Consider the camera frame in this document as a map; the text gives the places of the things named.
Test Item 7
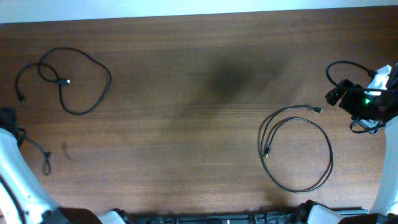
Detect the thin black usb cable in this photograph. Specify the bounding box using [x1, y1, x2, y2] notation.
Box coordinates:
[257, 105, 334, 194]

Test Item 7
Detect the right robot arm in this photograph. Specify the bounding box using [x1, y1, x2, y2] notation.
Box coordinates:
[308, 60, 397, 223]

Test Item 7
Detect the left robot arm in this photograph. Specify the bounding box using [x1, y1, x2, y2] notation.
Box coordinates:
[1, 108, 101, 224]

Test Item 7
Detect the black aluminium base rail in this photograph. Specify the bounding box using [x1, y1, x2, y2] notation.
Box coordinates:
[99, 200, 371, 224]

